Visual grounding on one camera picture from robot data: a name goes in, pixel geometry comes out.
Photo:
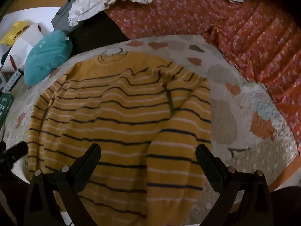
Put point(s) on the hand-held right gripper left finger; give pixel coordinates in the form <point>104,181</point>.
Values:
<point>93,151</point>

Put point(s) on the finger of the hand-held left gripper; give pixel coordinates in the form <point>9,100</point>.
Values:
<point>17,151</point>

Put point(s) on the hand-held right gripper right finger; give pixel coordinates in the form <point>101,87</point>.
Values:
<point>202,153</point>

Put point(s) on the yellow striped sweater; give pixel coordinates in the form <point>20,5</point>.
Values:
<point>117,113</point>

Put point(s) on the heart print blanket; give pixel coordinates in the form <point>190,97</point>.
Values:
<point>235,122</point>

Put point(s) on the green box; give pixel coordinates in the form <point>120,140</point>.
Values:
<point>4,106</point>

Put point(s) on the white dotted strip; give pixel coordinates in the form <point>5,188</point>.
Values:
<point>13,81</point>

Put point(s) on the teal cushion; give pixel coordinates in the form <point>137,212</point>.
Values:
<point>44,56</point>

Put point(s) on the white paper bag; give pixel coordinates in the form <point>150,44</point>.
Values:
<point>23,49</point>

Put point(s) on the black cloth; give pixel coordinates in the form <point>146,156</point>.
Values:
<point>94,35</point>

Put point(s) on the yellow plastic bag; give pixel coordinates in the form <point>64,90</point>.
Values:
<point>15,32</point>

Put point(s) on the white paper sheet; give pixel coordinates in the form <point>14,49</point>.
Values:
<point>35,16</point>

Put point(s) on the red floral bedsheet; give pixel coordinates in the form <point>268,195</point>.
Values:
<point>188,11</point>

